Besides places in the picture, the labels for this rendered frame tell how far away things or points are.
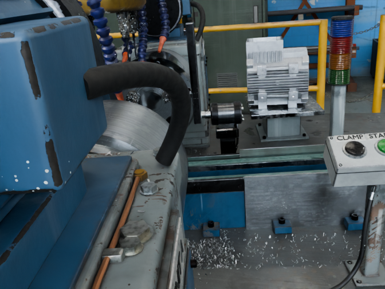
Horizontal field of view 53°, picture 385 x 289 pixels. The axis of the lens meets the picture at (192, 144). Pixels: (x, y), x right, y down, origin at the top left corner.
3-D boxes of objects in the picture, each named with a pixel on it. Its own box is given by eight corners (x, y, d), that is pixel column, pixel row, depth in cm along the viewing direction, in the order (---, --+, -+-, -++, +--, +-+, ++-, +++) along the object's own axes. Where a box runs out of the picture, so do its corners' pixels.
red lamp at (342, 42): (332, 54, 107) (333, 38, 106) (326, 51, 113) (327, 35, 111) (354, 53, 107) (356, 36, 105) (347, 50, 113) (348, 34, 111)
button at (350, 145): (346, 161, 61) (348, 154, 60) (341, 148, 63) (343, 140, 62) (365, 160, 61) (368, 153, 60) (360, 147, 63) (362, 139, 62)
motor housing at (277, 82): (247, 112, 131) (245, 55, 124) (249, 97, 149) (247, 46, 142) (308, 109, 128) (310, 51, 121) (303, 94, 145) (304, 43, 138)
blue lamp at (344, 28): (333, 38, 106) (334, 20, 104) (327, 35, 111) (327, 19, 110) (356, 36, 105) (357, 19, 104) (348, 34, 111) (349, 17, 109)
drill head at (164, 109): (109, 157, 107) (92, 66, 97) (136, 112, 145) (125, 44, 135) (199, 151, 105) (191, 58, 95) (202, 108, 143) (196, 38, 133)
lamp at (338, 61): (332, 70, 109) (332, 54, 107) (326, 66, 115) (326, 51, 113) (353, 69, 109) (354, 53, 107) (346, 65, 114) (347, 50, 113)
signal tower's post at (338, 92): (325, 160, 119) (331, 18, 103) (318, 151, 126) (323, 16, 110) (352, 159, 118) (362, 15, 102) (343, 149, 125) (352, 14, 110)
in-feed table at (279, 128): (252, 148, 133) (251, 115, 128) (245, 122, 158) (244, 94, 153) (323, 143, 131) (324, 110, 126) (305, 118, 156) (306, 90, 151)
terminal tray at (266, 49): (246, 64, 130) (246, 42, 127) (247, 58, 139) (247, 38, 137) (283, 62, 127) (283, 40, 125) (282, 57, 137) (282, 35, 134)
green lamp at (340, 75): (330, 86, 111) (332, 70, 109) (325, 81, 116) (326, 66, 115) (352, 85, 110) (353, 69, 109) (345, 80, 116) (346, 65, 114)
